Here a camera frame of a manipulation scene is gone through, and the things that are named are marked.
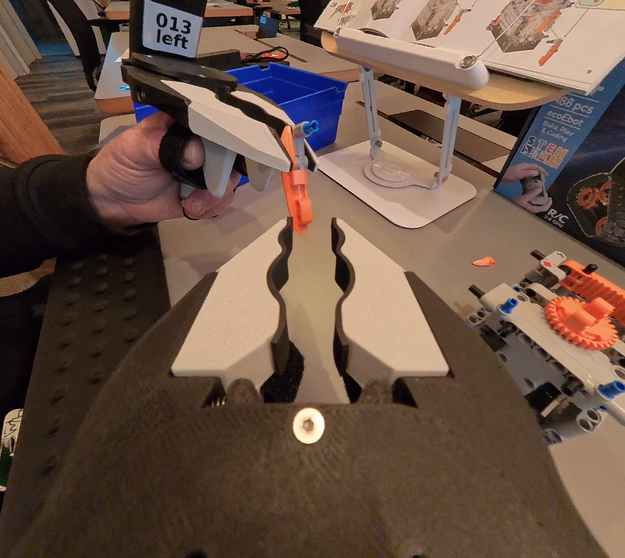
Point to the grey orange toy robot model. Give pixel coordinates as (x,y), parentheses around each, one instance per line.
(576,323)

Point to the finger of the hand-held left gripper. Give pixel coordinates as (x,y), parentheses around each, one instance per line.
(266,106)
(234,138)

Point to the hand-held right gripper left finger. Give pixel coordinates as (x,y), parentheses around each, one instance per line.
(229,323)

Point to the small orange wedge piece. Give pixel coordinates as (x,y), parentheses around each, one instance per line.
(483,261)

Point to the wooden slatted panel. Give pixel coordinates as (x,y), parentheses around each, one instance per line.
(24,123)

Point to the black office chair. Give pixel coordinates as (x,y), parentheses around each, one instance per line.
(63,6)
(310,1)

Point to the person's left hand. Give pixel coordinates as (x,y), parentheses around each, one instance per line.
(127,177)

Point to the black perforated board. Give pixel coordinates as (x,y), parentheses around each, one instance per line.
(97,304)

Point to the orange grey claw assembly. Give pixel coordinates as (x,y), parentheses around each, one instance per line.
(298,196)

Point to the white wooden book stand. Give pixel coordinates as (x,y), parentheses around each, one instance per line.
(420,196)

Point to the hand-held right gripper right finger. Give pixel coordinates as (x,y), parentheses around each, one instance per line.
(390,323)

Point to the dark blue robot kit box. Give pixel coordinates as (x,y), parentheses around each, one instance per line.
(586,167)

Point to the blue tagged parts bin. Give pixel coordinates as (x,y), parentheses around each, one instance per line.
(302,99)

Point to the person's left forearm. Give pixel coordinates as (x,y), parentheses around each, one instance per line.
(44,211)

